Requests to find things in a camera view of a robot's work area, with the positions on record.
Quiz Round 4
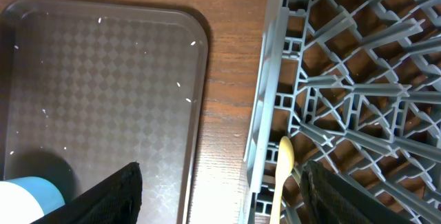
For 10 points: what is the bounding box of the yellow plastic spoon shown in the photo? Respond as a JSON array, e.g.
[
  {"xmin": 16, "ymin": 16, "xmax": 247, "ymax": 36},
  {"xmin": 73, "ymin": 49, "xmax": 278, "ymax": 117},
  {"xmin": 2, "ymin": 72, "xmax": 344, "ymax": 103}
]
[{"xmin": 269, "ymin": 136, "xmax": 295, "ymax": 224}]

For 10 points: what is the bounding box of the grey dishwasher rack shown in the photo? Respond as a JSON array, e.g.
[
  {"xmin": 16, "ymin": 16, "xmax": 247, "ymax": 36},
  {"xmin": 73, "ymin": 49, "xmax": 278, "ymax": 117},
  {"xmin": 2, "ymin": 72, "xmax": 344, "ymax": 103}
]
[{"xmin": 238, "ymin": 0, "xmax": 440, "ymax": 223}]

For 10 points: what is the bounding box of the dark brown serving tray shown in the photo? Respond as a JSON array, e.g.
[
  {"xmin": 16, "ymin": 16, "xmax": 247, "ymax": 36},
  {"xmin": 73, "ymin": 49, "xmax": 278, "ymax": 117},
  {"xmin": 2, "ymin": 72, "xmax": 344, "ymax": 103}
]
[{"xmin": 1, "ymin": 0, "xmax": 208, "ymax": 223}]

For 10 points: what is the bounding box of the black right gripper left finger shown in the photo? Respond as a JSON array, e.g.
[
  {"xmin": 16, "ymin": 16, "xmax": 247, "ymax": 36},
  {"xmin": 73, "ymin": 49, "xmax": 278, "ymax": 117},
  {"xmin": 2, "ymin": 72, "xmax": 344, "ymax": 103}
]
[{"xmin": 32, "ymin": 162, "xmax": 143, "ymax": 224}]

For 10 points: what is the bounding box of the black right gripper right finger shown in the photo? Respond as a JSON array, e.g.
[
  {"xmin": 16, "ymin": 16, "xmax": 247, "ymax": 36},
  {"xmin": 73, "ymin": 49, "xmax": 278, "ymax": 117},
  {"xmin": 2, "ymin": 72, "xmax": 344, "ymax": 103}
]
[{"xmin": 300, "ymin": 161, "xmax": 410, "ymax": 224}]

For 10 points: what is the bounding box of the light blue rice bowl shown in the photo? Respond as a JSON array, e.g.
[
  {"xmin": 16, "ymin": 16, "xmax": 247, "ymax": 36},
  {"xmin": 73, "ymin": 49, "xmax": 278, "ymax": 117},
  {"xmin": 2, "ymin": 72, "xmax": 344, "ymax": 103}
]
[{"xmin": 1, "ymin": 176, "xmax": 65, "ymax": 224}]

